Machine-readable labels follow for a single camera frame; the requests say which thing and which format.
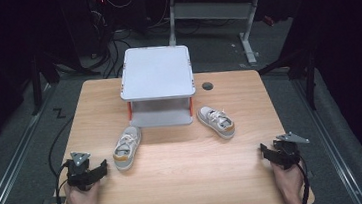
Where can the white two-tier shoe rack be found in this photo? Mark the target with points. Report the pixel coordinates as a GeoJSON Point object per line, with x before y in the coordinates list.
{"type": "Point", "coordinates": [156, 72]}

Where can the metal floor rail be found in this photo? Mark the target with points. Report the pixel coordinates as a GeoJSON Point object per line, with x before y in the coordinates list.
{"type": "Point", "coordinates": [9, 179]}
{"type": "Point", "coordinates": [335, 157]}

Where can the small red object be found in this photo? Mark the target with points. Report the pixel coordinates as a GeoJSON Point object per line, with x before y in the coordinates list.
{"type": "Point", "coordinates": [268, 21]}

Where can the black metal stand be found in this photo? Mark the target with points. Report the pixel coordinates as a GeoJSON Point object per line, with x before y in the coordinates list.
{"type": "Point", "coordinates": [309, 79]}
{"type": "Point", "coordinates": [36, 89]}

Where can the grey tape strip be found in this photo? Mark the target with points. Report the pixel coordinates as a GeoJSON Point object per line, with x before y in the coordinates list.
{"type": "Point", "coordinates": [49, 201]}
{"type": "Point", "coordinates": [309, 173]}

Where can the person's right hand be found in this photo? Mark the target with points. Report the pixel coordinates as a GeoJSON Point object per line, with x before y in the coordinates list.
{"type": "Point", "coordinates": [290, 183]}

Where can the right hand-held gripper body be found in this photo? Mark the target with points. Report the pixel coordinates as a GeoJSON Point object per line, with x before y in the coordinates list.
{"type": "Point", "coordinates": [286, 153]}

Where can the grey white child sneaker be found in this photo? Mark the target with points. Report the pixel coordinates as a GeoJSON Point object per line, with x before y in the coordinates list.
{"type": "Point", "coordinates": [127, 150]}
{"type": "Point", "coordinates": [216, 122]}

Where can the wooden desk with white legs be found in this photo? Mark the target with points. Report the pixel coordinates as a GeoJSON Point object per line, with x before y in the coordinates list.
{"type": "Point", "coordinates": [210, 10]}

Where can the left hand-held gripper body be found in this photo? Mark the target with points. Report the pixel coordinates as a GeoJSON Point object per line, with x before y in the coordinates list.
{"type": "Point", "coordinates": [77, 175]}

